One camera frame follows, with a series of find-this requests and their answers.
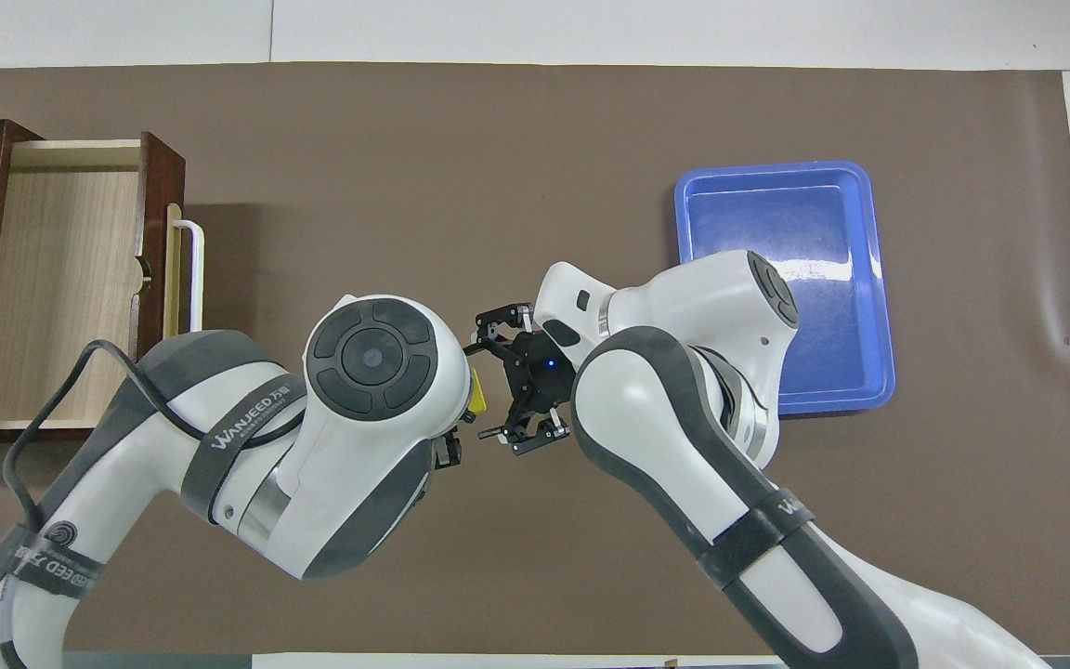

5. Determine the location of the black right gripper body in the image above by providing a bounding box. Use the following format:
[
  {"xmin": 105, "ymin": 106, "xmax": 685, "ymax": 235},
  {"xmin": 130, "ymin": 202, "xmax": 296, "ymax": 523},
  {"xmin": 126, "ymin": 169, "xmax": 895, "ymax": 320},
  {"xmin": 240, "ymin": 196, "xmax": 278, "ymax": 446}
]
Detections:
[{"xmin": 502, "ymin": 329, "xmax": 579, "ymax": 425}]

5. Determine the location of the brown paper table mat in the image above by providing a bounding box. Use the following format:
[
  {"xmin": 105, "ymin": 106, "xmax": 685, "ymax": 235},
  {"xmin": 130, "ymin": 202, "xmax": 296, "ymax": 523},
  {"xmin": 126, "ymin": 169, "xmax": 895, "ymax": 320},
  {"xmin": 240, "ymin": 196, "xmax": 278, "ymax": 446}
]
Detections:
[{"xmin": 0, "ymin": 61, "xmax": 1070, "ymax": 657}]

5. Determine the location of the blue plastic tray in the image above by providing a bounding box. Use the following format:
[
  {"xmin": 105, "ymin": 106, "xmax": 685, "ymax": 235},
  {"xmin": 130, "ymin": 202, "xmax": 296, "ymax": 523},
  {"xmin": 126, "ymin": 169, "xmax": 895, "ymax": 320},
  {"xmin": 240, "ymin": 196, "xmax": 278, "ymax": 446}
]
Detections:
[{"xmin": 673, "ymin": 161, "xmax": 897, "ymax": 416}]

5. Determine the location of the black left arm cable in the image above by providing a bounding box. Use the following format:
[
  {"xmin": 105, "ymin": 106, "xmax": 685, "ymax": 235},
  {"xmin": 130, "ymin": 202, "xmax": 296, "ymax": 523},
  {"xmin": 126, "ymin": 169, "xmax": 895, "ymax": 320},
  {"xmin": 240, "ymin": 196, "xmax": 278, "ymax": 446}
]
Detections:
[{"xmin": 1, "ymin": 339, "xmax": 220, "ymax": 551}]

